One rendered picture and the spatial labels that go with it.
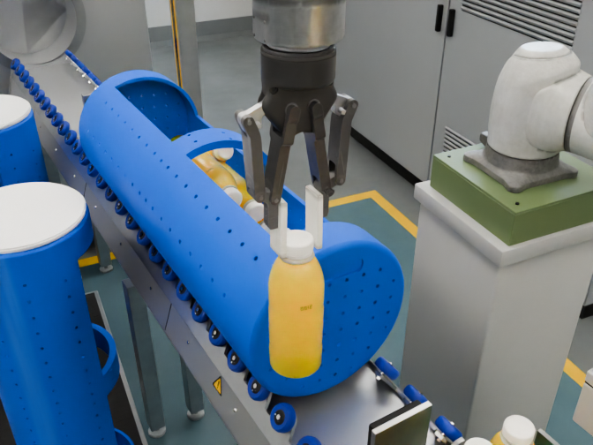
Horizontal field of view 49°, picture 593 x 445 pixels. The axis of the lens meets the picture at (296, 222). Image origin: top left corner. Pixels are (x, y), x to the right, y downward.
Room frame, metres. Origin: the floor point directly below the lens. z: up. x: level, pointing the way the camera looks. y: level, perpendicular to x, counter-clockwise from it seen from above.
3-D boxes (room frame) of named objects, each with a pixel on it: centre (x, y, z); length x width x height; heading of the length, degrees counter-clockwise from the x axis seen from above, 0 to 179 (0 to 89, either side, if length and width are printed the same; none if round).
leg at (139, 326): (1.49, 0.46, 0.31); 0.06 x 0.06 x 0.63; 31
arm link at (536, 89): (1.30, -0.50, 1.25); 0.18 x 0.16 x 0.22; 51
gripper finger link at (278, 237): (0.62, 0.02, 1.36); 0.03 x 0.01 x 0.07; 26
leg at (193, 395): (1.56, 0.35, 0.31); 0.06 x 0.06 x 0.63; 31
